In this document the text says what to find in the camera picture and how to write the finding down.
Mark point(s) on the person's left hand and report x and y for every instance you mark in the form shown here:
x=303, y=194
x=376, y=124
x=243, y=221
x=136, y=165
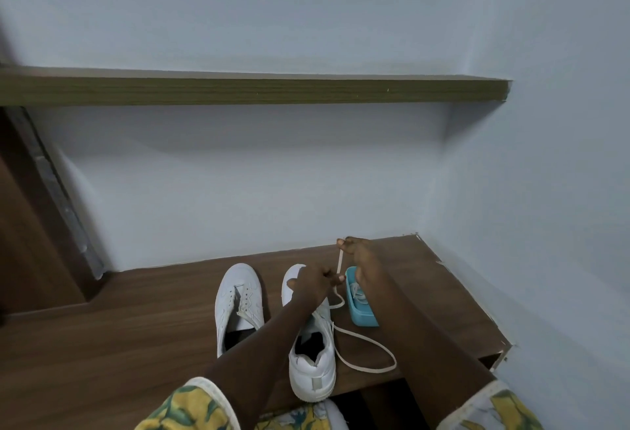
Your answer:
x=310, y=287

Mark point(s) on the person's right hand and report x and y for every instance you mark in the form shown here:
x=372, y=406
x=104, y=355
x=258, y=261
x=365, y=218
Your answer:
x=366, y=260

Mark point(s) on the person's right thumb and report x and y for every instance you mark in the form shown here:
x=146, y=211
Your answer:
x=344, y=247

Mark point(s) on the person's left fingers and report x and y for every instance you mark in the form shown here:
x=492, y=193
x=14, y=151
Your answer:
x=332, y=278

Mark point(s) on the white shoelace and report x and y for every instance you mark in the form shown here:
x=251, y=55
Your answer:
x=366, y=341

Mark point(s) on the person's left forearm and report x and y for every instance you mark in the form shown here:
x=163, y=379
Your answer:
x=256, y=361

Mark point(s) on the person's right forearm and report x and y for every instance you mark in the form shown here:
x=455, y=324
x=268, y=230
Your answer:
x=418, y=346

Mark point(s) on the white lace bundle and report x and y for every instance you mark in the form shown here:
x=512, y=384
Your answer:
x=360, y=295

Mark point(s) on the teal plastic box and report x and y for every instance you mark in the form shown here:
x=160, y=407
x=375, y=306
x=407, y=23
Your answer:
x=362, y=315

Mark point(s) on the white sneaker with lace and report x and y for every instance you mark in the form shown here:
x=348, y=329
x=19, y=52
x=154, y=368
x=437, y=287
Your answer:
x=315, y=370

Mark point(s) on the white unlaced sneaker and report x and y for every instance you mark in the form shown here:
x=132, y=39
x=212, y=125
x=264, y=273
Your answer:
x=231, y=297

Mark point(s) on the yellow floral garment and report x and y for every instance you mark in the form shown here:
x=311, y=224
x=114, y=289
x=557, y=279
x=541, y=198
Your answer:
x=187, y=410

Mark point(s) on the brown wooden door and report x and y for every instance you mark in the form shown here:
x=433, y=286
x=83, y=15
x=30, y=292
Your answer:
x=29, y=247

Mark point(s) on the wooden wall shelf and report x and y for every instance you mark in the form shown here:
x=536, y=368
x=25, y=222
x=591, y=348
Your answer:
x=246, y=90

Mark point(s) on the grey metal door rail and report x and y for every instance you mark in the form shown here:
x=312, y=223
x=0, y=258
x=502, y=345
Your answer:
x=59, y=198

